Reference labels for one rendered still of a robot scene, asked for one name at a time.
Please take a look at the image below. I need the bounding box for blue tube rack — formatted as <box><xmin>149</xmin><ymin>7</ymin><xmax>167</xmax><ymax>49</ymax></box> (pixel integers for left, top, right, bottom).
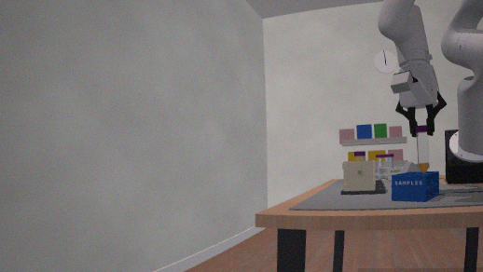
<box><xmin>392</xmin><ymin>171</ymin><xmax>439</xmax><ymax>202</ymax></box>

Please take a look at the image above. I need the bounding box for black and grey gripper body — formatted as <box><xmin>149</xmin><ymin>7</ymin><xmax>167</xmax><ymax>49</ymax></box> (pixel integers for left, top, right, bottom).
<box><xmin>399</xmin><ymin>61</ymin><xmax>440</xmax><ymax>109</ymax></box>

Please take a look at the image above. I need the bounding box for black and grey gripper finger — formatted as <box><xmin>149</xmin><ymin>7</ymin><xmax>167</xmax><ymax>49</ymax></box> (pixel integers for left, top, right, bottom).
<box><xmin>395</xmin><ymin>102</ymin><xmax>418</xmax><ymax>137</ymax></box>
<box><xmin>426</xmin><ymin>92</ymin><xmax>447</xmax><ymax>136</ymax></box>

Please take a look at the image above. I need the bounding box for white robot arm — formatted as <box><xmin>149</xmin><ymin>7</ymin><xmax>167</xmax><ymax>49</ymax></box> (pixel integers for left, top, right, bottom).
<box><xmin>378</xmin><ymin>0</ymin><xmax>483</xmax><ymax>163</ymax></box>

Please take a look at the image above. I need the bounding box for white tube rack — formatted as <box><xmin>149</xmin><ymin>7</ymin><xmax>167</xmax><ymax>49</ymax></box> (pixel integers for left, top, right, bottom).
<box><xmin>376</xmin><ymin>167</ymin><xmax>402</xmax><ymax>181</ymax></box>

